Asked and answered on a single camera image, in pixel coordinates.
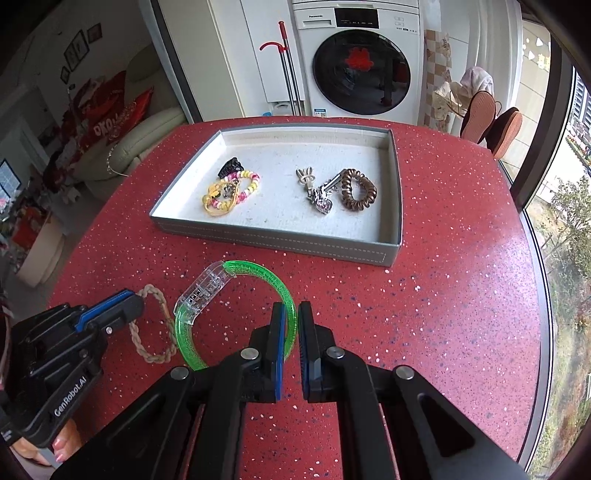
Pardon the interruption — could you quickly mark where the silver heart hair clip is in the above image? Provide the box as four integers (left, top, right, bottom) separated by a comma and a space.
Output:
307, 185, 334, 215

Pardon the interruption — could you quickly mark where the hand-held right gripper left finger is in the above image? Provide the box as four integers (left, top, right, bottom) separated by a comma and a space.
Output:
48, 302, 287, 480

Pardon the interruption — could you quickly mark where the black window frame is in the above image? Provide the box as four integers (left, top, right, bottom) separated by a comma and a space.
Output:
496, 46, 575, 210

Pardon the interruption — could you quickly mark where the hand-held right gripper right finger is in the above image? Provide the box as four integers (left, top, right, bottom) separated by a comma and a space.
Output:
298, 301, 529, 480

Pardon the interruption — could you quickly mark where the grey jewelry tray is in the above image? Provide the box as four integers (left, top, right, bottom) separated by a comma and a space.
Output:
148, 128, 403, 267

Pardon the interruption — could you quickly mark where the mop with red handle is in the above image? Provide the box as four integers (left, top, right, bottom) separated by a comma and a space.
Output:
259, 21, 305, 117

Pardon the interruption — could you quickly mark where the red printed blanket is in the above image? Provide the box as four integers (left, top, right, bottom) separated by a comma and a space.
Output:
60, 71, 127, 153

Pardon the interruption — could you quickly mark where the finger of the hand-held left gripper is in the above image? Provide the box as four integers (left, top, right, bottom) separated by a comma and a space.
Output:
93, 294, 145, 334
75, 289, 136, 333

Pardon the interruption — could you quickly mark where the pink cloth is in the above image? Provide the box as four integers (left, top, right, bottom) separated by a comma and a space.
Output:
459, 67, 494, 100

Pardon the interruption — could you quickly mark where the white washing machine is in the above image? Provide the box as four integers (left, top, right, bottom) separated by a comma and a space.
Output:
292, 0, 426, 125

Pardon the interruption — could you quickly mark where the red cushion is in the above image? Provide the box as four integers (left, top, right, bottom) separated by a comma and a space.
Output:
122, 88, 155, 125

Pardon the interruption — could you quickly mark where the beige braided hair tie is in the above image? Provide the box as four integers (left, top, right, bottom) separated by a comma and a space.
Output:
128, 284, 178, 365

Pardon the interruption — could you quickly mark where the pink yellow beaded bracelet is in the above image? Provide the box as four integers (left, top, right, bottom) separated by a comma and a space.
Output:
215, 170, 262, 208

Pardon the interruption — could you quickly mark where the yellow hair tie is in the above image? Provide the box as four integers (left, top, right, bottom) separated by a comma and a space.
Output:
201, 182, 241, 217

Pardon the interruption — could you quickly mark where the white cabinet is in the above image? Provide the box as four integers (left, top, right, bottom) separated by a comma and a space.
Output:
208, 0, 305, 121

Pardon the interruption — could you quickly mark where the large picture frame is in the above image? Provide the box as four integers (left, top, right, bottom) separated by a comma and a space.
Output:
64, 30, 88, 70

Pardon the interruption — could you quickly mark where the person's left hand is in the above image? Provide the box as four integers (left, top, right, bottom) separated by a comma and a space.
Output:
9, 420, 84, 466

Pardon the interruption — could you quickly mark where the green glitter bracelet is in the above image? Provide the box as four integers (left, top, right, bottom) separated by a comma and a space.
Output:
174, 259, 296, 371

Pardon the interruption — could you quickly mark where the beige bag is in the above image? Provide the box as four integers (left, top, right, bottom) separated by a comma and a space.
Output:
431, 80, 472, 125

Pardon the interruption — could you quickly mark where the cream sofa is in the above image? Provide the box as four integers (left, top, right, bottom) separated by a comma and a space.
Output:
74, 46, 188, 199

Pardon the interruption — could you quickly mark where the brown spiral hair tie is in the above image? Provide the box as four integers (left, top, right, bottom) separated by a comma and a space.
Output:
339, 168, 378, 212

